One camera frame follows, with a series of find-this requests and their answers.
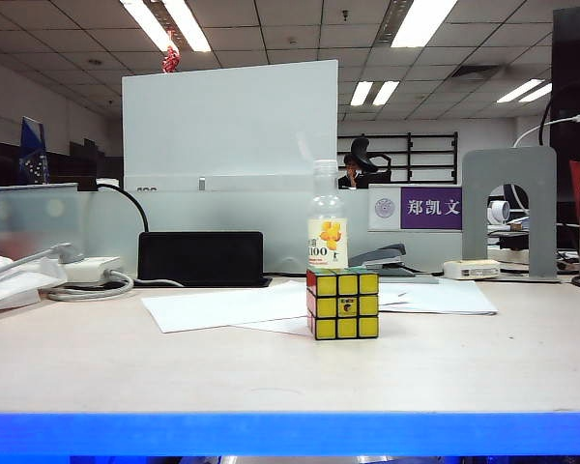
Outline black desk socket box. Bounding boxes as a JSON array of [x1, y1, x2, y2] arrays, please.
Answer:
[[137, 230, 275, 289]]

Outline blue crystal trophy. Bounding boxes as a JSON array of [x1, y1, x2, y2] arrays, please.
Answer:
[[17, 115, 49, 185]]

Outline grey power strip cable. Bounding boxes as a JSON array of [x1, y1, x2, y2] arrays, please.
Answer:
[[45, 269, 185, 304]]

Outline grey stapler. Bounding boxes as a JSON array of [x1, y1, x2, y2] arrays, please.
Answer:
[[350, 243, 417, 277]]

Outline red hanging ornament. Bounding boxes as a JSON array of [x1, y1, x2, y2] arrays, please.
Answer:
[[161, 29, 182, 74]]

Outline large white paper sheet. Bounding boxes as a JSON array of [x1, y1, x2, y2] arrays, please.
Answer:
[[140, 281, 410, 334]]

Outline black wall shelf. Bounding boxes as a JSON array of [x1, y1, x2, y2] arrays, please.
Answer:
[[337, 130, 460, 185]]

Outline seated person dark clothes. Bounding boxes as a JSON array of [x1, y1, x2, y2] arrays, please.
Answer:
[[337, 153, 371, 189]]

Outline black office chair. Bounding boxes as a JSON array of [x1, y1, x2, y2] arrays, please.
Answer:
[[350, 136, 392, 188]]

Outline black monitor cable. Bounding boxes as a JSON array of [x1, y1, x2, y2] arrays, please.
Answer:
[[76, 176, 151, 234]]

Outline grey power plug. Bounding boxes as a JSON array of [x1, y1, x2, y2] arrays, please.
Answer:
[[50, 242, 86, 266]]

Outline grey plug cable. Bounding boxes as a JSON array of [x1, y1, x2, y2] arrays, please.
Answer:
[[0, 246, 62, 281]]

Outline small white device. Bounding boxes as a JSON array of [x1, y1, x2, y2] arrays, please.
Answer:
[[443, 259, 502, 281]]

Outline fluorescent ceiling light panel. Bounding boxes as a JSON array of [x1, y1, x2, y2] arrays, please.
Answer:
[[371, 80, 401, 107], [518, 83, 553, 104], [350, 80, 374, 107], [162, 0, 213, 53], [119, 0, 179, 53], [390, 0, 459, 48], [496, 79, 546, 104]]

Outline white desk fan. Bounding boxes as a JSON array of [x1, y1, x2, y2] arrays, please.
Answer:
[[486, 199, 511, 226]]

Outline purple and white name plate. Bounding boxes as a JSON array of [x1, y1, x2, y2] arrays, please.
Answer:
[[367, 186, 464, 232]]

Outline white printed plastic bag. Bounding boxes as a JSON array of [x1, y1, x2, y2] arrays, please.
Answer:
[[0, 249, 69, 314]]

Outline dark ceiling air vent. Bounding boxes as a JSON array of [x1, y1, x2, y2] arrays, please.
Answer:
[[451, 65, 507, 82]]

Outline frosted glass desk partition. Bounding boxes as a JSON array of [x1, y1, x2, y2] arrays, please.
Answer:
[[0, 183, 465, 279]]

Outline clear plastic drink bottle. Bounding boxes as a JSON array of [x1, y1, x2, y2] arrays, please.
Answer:
[[306, 159, 350, 272]]

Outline black arched cable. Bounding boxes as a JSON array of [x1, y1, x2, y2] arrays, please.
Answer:
[[539, 84, 574, 146]]

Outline white frosted board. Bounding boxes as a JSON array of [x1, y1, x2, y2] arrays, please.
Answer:
[[121, 59, 340, 193]]

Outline colourful Rubik's cube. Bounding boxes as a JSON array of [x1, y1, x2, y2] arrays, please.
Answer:
[[305, 267, 381, 342]]

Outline white paper stack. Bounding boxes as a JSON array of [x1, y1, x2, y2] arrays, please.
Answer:
[[376, 278, 500, 318]]

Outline white power strip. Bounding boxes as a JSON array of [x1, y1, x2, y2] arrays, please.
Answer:
[[60, 255, 126, 285]]

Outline grey flat metal plate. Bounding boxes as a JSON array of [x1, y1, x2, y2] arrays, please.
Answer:
[[379, 273, 440, 285]]

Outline grey metal arched bookend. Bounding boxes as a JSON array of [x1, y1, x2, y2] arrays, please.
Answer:
[[461, 146, 562, 284]]

